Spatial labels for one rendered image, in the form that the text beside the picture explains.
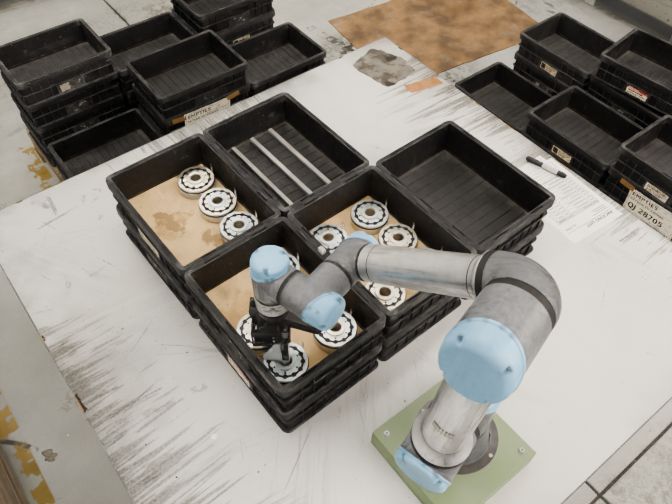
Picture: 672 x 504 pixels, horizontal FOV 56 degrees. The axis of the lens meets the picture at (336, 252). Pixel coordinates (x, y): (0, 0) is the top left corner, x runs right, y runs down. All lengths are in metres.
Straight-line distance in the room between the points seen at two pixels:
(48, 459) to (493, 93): 2.39
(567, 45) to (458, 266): 2.42
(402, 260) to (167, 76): 1.90
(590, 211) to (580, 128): 0.86
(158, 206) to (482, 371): 1.16
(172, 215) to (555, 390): 1.10
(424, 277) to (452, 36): 2.99
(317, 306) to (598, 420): 0.83
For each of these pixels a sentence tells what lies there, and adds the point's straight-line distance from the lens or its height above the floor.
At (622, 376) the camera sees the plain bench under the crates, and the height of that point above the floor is 0.70.
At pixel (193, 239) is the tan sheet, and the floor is 0.83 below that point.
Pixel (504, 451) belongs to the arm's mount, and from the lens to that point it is 1.53.
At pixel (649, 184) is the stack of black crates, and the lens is 2.55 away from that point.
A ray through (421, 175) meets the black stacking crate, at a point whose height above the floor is 0.83.
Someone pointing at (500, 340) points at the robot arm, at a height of 1.41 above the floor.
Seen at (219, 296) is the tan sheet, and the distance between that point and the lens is 1.61.
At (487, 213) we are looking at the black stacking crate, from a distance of 1.82.
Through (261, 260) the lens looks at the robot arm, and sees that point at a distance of 1.19.
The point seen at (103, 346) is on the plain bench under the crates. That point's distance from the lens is 1.75.
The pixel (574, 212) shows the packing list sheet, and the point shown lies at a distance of 2.08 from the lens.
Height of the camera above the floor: 2.14
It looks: 52 degrees down
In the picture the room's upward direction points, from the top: 2 degrees clockwise
